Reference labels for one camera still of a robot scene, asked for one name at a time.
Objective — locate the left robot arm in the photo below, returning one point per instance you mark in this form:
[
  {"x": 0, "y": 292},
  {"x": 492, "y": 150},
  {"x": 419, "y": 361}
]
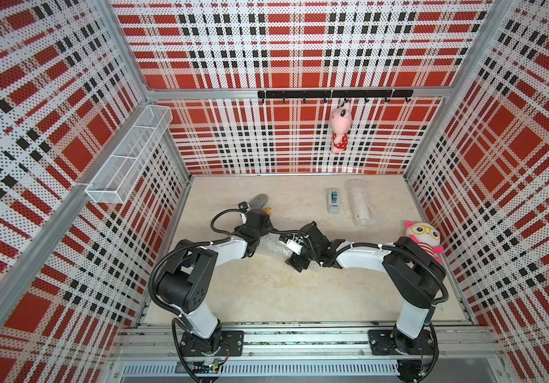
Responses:
[{"x": 179, "y": 282}]

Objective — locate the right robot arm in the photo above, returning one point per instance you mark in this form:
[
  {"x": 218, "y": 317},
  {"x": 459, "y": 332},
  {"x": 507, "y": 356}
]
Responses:
[{"x": 417, "y": 276}]

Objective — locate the pink owl plush toy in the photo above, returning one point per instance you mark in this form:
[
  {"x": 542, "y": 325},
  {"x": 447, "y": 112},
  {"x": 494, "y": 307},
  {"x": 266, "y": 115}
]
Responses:
[{"x": 427, "y": 237}]

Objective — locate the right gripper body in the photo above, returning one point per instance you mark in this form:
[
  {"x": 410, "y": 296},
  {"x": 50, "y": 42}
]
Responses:
[{"x": 311, "y": 253}]

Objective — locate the pink hanging plush toy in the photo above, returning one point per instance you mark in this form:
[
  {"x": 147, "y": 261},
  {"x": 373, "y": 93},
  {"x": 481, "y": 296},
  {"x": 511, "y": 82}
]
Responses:
[{"x": 340, "y": 124}]

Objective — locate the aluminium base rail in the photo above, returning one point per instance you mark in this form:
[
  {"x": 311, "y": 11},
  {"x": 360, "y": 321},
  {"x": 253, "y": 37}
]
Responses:
[{"x": 353, "y": 351}]

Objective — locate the grey tape dispenser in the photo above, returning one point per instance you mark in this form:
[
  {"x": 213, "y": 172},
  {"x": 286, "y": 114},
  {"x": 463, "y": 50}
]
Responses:
[{"x": 333, "y": 201}]

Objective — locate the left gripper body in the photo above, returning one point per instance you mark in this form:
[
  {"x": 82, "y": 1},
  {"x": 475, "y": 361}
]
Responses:
[{"x": 267, "y": 226}]

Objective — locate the black hook rail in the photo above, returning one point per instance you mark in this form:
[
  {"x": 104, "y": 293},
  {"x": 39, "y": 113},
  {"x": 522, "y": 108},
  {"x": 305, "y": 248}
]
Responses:
[{"x": 385, "y": 94}]

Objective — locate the bubble wrap sheet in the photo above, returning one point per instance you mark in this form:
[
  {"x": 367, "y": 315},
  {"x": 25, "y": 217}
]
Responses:
[
  {"x": 271, "y": 245},
  {"x": 359, "y": 203}
]

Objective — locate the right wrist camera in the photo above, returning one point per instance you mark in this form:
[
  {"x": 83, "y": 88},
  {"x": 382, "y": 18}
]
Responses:
[{"x": 292, "y": 242}]

